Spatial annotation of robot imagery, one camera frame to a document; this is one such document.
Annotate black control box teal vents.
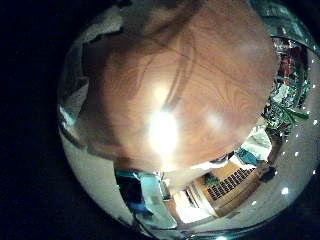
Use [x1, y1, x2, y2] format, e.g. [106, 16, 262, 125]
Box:
[114, 168, 148, 218]

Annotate small green plant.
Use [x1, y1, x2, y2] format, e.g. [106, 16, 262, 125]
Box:
[203, 173, 222, 188]

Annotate black computer with blue light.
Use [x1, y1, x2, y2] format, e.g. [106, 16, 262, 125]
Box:
[128, 201, 153, 216]

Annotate teal object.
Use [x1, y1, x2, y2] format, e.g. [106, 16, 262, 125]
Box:
[234, 147, 259, 167]

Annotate wooden cabinet with vents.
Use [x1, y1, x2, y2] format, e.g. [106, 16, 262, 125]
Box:
[194, 159, 271, 218]

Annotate small black device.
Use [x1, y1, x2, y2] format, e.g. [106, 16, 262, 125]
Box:
[259, 165, 278, 184]

